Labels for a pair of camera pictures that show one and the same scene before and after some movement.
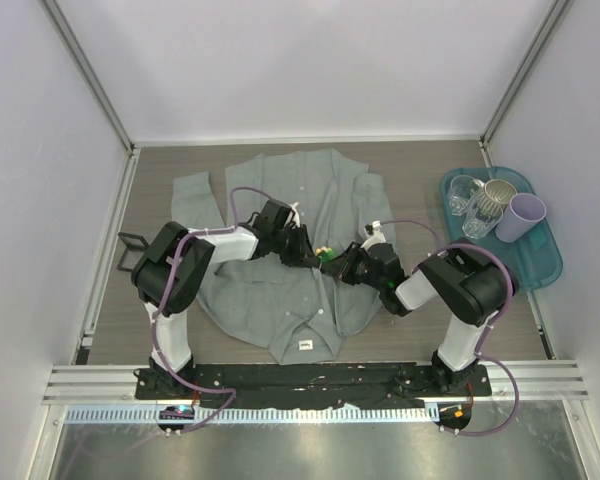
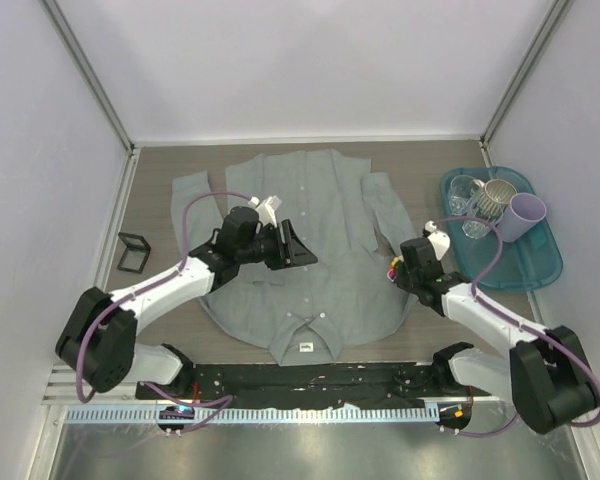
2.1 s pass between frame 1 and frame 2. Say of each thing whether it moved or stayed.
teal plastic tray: stayed
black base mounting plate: stayed
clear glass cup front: stayed
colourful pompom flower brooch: moved
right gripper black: moved
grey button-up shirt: stayed
